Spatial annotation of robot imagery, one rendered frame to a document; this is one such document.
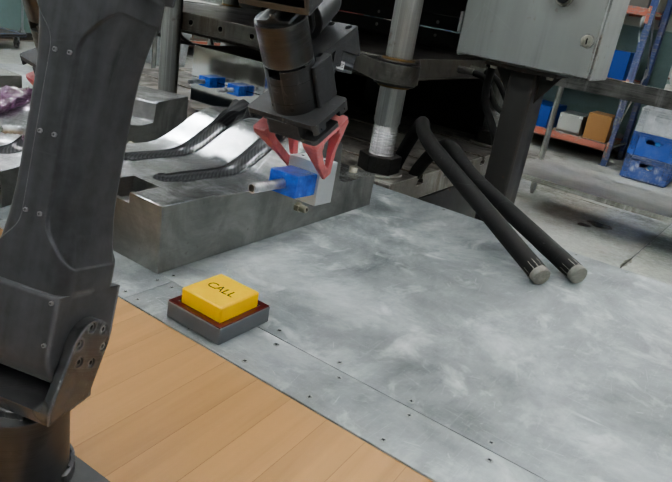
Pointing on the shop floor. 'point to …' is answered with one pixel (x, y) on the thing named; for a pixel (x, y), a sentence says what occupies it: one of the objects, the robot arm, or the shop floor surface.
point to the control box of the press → (537, 48)
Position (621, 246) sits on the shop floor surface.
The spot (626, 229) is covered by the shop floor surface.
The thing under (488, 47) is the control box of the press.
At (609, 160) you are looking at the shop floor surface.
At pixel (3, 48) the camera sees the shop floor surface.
